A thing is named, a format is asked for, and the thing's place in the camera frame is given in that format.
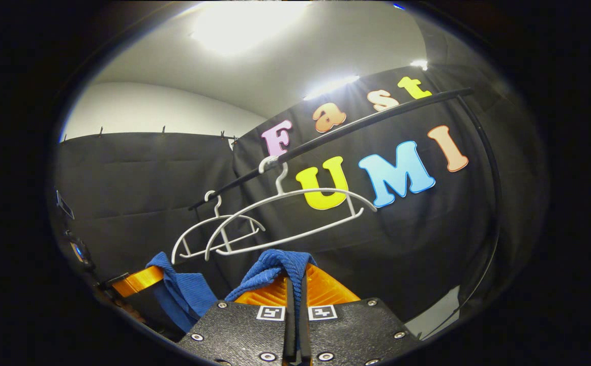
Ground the blue corduroy jacket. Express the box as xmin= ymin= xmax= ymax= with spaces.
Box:
xmin=145 ymin=249 xmax=319 ymax=356

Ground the white plastic clothes hanger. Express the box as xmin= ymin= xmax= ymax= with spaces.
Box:
xmin=204 ymin=155 xmax=378 ymax=262
xmin=171 ymin=190 xmax=266 ymax=265

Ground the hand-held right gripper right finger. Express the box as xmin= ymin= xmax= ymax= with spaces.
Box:
xmin=298 ymin=263 xmax=423 ymax=366

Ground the black metal clothes rack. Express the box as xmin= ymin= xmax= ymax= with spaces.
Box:
xmin=188 ymin=87 xmax=503 ymax=340

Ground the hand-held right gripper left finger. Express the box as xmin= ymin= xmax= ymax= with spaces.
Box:
xmin=176 ymin=274 xmax=296 ymax=366

